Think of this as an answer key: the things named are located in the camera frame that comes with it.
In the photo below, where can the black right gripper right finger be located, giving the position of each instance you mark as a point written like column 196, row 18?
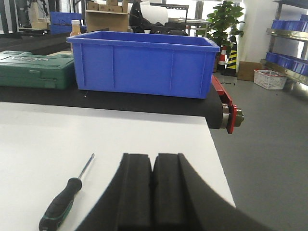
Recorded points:
column 183, row 201

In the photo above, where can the green black screwdriver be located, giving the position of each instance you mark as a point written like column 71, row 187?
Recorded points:
column 61, row 205

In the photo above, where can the blue bin far left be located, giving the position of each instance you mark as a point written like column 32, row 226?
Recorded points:
column 61, row 22

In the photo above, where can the green SATA tool case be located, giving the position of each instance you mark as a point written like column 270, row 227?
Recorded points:
column 24, row 69

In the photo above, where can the green potted plant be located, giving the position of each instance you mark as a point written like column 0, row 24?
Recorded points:
column 223, row 24

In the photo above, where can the brown cardboard box on floor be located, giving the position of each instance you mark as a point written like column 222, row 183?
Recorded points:
column 246, row 70

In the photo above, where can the black conveyor belt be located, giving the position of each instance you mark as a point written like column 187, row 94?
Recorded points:
column 209, row 108

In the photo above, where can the orange juice bottle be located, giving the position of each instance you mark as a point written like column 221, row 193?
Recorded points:
column 75, row 28

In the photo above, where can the red white traffic cone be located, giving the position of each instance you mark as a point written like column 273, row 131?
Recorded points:
column 222, row 59

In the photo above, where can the white plastic basket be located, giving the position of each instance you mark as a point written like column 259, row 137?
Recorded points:
column 269, row 79

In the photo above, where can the metal shelf rack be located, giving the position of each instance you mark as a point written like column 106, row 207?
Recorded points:
column 288, row 48

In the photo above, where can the large cardboard box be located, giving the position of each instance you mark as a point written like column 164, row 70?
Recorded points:
column 110, row 15

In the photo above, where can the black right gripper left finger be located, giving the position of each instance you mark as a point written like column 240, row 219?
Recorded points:
column 125, row 205

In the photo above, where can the large blue plastic bin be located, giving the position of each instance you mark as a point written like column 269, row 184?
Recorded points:
column 156, row 64

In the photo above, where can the yellow black traffic cone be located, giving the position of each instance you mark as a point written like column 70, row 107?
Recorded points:
column 230, row 69

